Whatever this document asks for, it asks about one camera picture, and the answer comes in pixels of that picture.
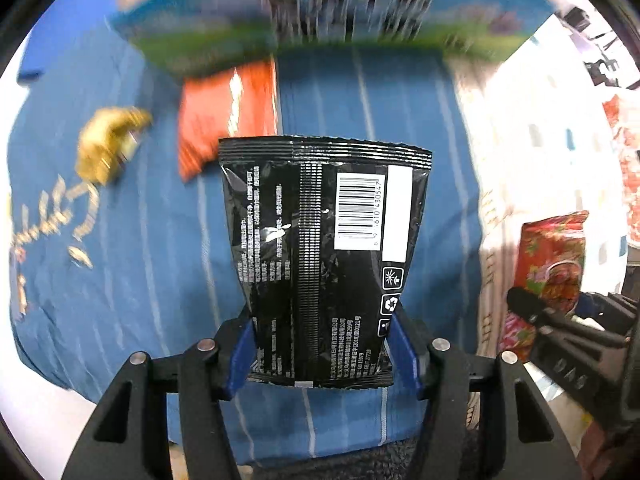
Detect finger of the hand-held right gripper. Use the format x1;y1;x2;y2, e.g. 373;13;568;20
506;286;629;349

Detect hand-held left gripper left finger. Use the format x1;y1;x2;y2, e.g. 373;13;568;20
61;313;259;480

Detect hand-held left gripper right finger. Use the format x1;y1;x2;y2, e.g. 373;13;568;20
388;310;583;480

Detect red floral snack packet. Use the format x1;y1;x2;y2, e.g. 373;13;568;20
497;210;591;364

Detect black snack packet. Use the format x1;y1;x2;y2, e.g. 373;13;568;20
218;135;434;390

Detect blue striped cloth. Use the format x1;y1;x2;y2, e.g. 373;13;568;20
7;0;484;467

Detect white patterned cloth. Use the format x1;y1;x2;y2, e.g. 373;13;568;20
450;10;632;361

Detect gold snack packet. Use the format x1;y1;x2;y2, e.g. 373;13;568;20
74;106;154;186

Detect blue green snack bag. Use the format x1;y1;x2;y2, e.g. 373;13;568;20
109;0;557;77

